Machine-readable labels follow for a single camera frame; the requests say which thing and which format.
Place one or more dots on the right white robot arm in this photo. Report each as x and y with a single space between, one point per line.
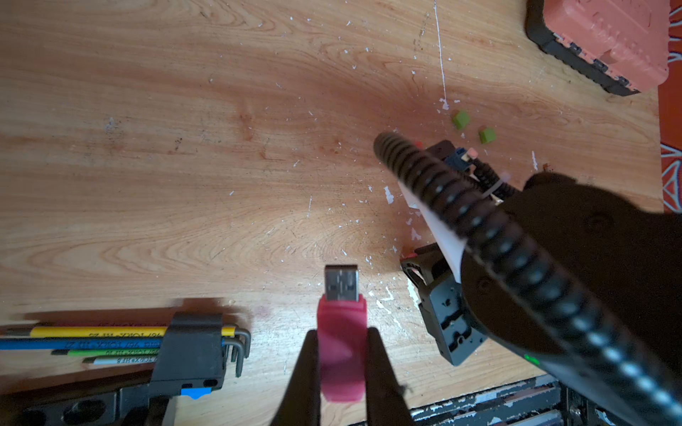
574 278

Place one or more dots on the pink usb drive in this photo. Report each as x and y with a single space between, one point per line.
342 328

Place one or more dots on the green usb cap right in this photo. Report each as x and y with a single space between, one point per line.
487 135

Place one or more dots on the hex key set holder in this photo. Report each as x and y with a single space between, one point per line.
189 350

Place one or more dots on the green usb cap left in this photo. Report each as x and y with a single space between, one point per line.
461 119

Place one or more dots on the green usb cap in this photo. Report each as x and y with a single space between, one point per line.
487 135
461 119

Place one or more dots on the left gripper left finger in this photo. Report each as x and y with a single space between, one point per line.
301 403

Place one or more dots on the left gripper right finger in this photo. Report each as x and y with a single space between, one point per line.
385 403

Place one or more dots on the red plastic tool case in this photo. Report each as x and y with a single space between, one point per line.
622 46

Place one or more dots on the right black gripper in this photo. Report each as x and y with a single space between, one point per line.
442 304

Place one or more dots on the black bit holder block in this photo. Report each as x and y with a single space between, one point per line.
54 406

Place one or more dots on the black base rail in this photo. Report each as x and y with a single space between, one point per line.
541 400

